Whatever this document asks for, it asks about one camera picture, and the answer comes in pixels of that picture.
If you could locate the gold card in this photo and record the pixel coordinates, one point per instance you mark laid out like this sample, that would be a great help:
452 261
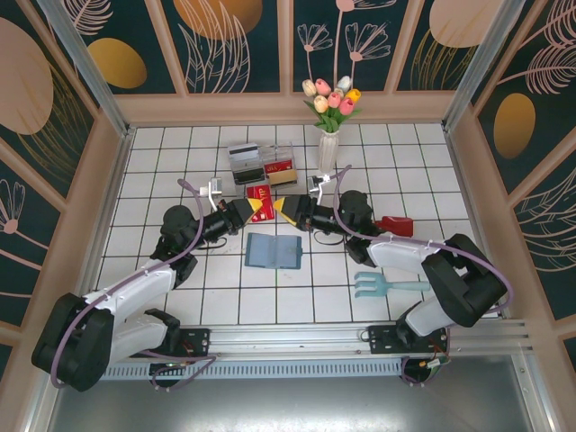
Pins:
284 180

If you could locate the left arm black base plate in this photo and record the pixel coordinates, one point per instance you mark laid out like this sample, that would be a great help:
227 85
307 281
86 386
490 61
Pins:
198 342

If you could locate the artificial tulip bouquet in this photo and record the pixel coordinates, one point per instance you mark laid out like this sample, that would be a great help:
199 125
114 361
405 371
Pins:
333 101

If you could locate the blue card holder wallet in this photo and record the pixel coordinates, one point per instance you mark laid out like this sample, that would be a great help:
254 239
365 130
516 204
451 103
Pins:
274 252

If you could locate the green circuit board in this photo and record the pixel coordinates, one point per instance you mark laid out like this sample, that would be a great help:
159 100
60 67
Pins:
438 365

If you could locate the light blue garden fork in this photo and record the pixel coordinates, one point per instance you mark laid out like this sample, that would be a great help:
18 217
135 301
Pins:
375 288

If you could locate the black card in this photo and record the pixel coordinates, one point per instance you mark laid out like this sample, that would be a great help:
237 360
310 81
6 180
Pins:
248 177

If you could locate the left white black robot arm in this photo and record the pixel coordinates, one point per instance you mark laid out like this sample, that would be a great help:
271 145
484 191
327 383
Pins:
72 346

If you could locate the clear acrylic card organizer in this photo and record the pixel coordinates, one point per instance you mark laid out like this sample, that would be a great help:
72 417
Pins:
274 154

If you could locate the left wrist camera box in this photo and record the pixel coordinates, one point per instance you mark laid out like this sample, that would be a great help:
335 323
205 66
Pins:
216 185

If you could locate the white magnetic stripe card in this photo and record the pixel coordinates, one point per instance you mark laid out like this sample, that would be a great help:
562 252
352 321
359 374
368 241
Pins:
243 154

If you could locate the red VIP card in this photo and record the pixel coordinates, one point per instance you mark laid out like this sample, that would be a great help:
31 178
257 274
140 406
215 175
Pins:
265 193

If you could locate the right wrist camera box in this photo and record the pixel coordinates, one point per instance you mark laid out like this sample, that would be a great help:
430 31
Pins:
315 182

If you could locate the aluminium frame post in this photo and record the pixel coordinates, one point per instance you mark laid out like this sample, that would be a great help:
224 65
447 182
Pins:
477 63
90 67

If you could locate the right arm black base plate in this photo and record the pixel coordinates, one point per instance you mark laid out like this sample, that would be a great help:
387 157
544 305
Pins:
382 342

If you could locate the white ribbed vase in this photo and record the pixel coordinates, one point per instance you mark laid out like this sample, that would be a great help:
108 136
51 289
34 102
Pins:
328 150

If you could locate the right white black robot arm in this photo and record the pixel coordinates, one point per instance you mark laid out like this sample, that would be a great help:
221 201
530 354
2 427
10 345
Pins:
468 288

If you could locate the aluminium front rail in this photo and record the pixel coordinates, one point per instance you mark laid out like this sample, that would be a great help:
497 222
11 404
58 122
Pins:
288 335

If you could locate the grey metal panel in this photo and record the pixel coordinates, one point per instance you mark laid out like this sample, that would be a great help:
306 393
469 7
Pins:
288 405

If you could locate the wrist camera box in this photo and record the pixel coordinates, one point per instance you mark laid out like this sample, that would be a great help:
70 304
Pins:
315 182
216 185

